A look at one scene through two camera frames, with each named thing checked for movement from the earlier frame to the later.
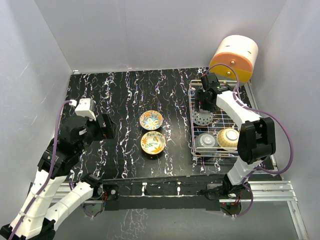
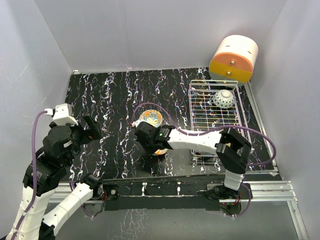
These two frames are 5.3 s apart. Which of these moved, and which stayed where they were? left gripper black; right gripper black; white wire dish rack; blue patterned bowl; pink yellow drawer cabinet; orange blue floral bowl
Moved: right gripper black; left gripper black; blue patterned bowl
Stayed: orange blue floral bowl; pink yellow drawer cabinet; white wire dish rack
